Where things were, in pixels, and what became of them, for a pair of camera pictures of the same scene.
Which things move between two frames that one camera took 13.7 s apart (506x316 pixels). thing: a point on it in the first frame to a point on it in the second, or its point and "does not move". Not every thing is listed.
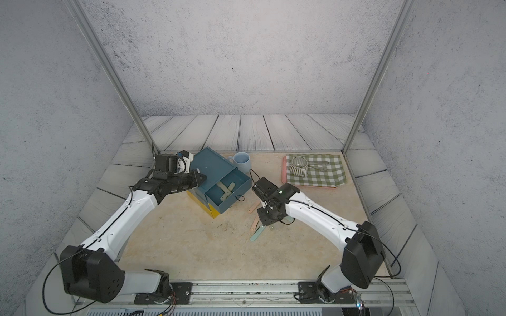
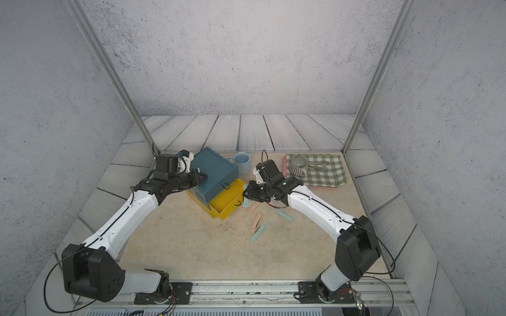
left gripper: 195,182 does not move
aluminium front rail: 393,291 does not move
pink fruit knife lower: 254,224 does not move
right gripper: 263,218 to 251,193
